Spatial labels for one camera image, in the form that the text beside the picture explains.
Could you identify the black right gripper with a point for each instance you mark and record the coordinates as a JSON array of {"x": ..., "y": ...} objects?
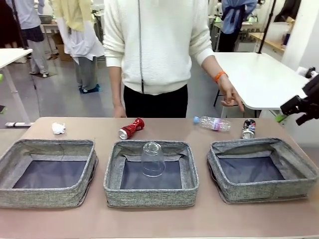
[{"x": 312, "y": 97}]

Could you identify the crushed dark soda can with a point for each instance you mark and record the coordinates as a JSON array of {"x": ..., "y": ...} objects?
[{"x": 248, "y": 128}]

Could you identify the clear plastic water bottle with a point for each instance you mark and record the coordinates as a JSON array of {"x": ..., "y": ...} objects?
[{"x": 214, "y": 123}]

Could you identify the crushed red soda can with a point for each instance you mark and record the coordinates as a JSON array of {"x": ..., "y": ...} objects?
[{"x": 132, "y": 128}]

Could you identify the clear plastic cup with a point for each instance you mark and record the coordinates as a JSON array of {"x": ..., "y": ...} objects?
[{"x": 153, "y": 161}]

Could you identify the person's right forearm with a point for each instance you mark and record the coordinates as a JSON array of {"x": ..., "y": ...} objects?
[{"x": 116, "y": 87}]

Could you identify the person's left forearm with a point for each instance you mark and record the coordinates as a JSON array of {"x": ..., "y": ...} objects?
[{"x": 210, "y": 64}]

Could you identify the person's left hand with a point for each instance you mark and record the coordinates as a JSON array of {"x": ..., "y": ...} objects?
[{"x": 228, "y": 89}]

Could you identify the person's right hand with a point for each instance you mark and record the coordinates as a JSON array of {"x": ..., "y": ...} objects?
[{"x": 119, "y": 112}]

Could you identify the large white table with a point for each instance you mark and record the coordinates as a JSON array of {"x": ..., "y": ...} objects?
[{"x": 261, "y": 74}]

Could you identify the black stand pole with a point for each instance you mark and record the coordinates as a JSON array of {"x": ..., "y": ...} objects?
[
  {"x": 20, "y": 25},
  {"x": 267, "y": 25}
]

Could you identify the brown cardboard box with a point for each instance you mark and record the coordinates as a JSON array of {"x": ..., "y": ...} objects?
[{"x": 62, "y": 53}]

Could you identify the bystander in gray trousers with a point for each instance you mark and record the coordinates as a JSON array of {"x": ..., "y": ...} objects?
[{"x": 30, "y": 15}]

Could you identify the wooden background table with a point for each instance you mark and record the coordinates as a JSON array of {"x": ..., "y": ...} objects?
[{"x": 271, "y": 43}]

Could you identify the dark blue bottle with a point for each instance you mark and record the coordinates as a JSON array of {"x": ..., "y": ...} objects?
[{"x": 286, "y": 41}]

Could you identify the orange wrist watch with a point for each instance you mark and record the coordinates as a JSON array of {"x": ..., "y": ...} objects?
[{"x": 219, "y": 76}]

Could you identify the crumpled white tissue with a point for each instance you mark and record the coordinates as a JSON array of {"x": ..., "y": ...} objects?
[{"x": 59, "y": 128}]

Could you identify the bystander in yellow top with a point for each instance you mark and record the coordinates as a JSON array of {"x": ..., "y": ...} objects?
[{"x": 79, "y": 47}]

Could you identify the gray fabric basket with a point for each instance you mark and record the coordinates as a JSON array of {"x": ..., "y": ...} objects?
[
  {"x": 152, "y": 196},
  {"x": 261, "y": 193},
  {"x": 49, "y": 196}
]

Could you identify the black hanging jacket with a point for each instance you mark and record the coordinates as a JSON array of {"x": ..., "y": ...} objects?
[{"x": 289, "y": 10}]

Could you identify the bystander in blue shirt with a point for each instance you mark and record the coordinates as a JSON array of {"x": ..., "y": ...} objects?
[{"x": 233, "y": 17}]

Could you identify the person's white sweater torso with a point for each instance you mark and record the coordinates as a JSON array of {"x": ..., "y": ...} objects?
[{"x": 154, "y": 49}]

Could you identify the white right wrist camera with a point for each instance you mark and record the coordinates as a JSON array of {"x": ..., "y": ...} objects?
[{"x": 302, "y": 72}]

